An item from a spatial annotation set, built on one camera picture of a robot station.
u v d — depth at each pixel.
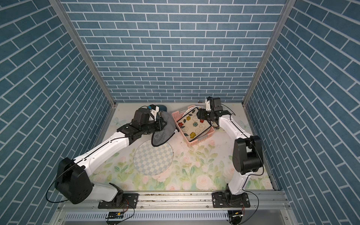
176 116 1.07
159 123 0.71
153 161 0.88
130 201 0.73
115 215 0.72
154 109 0.74
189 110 1.07
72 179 0.40
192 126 1.00
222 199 0.74
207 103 0.85
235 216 0.70
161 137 0.77
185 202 0.75
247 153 0.49
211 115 0.70
